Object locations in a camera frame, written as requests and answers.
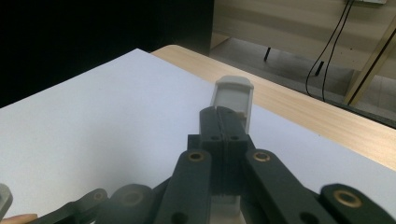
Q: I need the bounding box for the black cable with ferrite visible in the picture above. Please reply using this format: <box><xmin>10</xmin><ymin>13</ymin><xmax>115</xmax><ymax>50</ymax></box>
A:
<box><xmin>305</xmin><ymin>0</ymin><xmax>358</xmax><ymax>98</ymax></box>

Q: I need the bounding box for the wooden table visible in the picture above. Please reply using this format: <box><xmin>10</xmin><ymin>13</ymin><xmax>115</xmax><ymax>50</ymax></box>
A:
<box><xmin>151</xmin><ymin>44</ymin><xmax>396</xmax><ymax>173</ymax></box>

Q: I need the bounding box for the beige vertical post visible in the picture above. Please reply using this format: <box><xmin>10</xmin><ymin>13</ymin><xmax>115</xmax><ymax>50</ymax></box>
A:
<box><xmin>343</xmin><ymin>14</ymin><xmax>396</xmax><ymax>107</ymax></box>

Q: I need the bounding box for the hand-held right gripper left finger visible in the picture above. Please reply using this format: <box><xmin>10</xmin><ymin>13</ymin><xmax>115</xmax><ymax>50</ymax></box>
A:
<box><xmin>154</xmin><ymin>105</ymin><xmax>225</xmax><ymax>224</ymax></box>

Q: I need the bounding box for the white board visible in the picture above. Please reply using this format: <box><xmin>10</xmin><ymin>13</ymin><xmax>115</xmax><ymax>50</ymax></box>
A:
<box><xmin>0</xmin><ymin>48</ymin><xmax>396</xmax><ymax>219</ymax></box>

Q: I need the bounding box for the white wall socket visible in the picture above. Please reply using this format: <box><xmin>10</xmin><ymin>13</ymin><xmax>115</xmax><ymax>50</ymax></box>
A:
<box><xmin>344</xmin><ymin>0</ymin><xmax>389</xmax><ymax>5</ymax></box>

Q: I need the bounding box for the black wall cable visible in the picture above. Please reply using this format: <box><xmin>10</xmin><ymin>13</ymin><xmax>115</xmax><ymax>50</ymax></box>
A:
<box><xmin>321</xmin><ymin>0</ymin><xmax>359</xmax><ymax>103</ymax></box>

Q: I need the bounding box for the grey plastic bar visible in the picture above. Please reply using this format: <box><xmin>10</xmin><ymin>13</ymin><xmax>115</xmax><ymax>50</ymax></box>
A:
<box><xmin>208</xmin><ymin>75</ymin><xmax>255</xmax><ymax>224</ymax></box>

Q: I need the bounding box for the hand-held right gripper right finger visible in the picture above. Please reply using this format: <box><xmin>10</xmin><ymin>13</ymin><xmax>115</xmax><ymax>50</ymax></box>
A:
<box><xmin>218</xmin><ymin>105</ymin><xmax>337</xmax><ymax>224</ymax></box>

